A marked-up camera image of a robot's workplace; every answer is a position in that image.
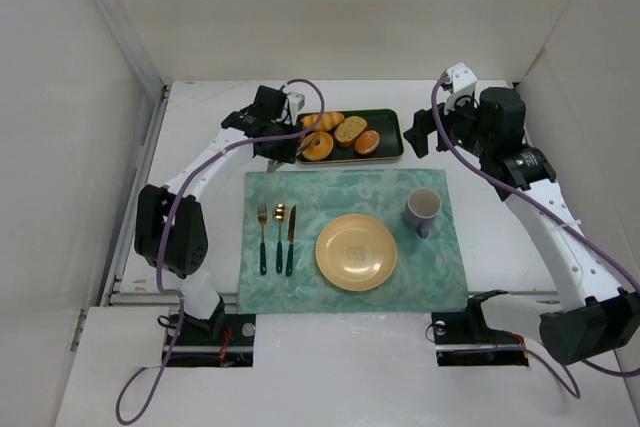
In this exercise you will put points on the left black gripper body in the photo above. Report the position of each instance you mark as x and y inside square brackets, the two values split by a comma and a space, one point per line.
[282, 148]

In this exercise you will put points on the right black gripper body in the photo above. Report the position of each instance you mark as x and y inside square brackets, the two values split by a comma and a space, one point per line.
[422, 126]

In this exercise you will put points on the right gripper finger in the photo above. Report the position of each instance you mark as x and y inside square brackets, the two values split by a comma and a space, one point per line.
[417, 135]
[443, 138]

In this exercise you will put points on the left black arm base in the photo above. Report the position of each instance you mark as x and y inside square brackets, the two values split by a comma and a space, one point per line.
[226, 340]

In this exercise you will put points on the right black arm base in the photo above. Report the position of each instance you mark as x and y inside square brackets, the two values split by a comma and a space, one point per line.
[463, 339]

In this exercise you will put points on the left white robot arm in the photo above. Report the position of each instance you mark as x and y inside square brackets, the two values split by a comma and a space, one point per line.
[170, 230]

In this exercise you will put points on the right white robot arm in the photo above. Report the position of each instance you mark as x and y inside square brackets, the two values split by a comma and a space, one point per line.
[598, 298]

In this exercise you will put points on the striped long bread roll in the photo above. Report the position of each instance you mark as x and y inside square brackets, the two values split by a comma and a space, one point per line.
[325, 122]

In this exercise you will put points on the brown bread slice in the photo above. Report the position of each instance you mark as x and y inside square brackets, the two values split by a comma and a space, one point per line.
[347, 132]

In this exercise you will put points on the dark green serving tray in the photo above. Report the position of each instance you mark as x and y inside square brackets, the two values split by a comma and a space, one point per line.
[385, 122]

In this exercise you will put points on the cream filled sesame bun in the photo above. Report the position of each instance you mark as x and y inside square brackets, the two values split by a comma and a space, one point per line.
[367, 142]

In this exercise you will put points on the purple ceramic mug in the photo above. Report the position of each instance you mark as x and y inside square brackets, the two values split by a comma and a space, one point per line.
[422, 207]

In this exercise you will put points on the teal patterned placemat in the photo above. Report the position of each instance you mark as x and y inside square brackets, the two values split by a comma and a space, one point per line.
[429, 274]

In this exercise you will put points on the beige round plate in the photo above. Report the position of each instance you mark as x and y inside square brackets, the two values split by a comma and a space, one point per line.
[356, 253]

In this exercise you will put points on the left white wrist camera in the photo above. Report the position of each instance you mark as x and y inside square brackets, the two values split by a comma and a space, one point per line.
[295, 102]

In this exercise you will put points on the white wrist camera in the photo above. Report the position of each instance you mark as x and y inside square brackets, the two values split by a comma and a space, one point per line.
[295, 102]
[460, 83]

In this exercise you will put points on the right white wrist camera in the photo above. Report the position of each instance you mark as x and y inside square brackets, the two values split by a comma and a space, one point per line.
[460, 83]

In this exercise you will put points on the gold fork green handle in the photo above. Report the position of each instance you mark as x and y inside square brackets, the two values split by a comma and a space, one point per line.
[262, 219]

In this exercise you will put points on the gold spoon green handle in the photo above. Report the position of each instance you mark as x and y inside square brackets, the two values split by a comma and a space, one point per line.
[279, 215]

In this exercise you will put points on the gold knife green handle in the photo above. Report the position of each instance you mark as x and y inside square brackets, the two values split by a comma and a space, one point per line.
[291, 235]

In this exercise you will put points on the aluminium frame rail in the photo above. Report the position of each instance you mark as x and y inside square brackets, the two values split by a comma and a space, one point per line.
[122, 233]

